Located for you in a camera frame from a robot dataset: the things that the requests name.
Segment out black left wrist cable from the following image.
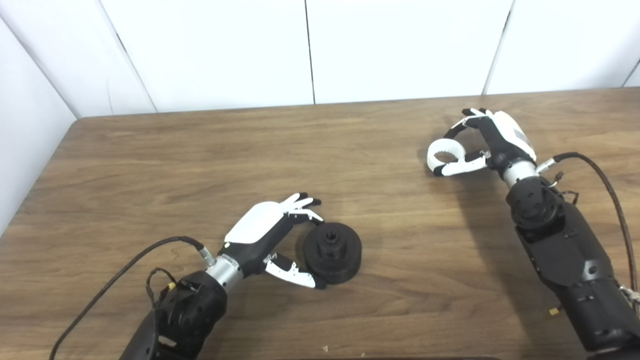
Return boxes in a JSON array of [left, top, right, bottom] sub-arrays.
[[48, 236, 217, 360]]

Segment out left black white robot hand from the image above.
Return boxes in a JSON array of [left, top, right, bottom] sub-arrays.
[[218, 192, 328, 290]]

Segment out white toothed ring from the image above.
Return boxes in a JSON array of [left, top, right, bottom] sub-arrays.
[[426, 138, 467, 176]]

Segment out round black stepped part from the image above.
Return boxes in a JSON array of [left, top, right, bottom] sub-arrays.
[[302, 222, 363, 286]]

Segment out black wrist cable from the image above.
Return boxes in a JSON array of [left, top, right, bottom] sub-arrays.
[[48, 236, 217, 360], [536, 151, 640, 296]]

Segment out thin left arm wire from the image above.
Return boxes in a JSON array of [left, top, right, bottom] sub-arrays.
[[145, 267, 179, 309]]

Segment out thin right arm wire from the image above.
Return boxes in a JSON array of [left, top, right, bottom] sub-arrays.
[[547, 171, 581, 206]]

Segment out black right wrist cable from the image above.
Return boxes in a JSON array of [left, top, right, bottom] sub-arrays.
[[536, 151, 640, 296]]

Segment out thin arm wire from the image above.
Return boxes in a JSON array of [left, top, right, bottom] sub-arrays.
[[547, 171, 581, 206], [145, 267, 179, 309]]

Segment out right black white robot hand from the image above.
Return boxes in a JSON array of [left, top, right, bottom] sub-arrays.
[[432, 107, 538, 177]]

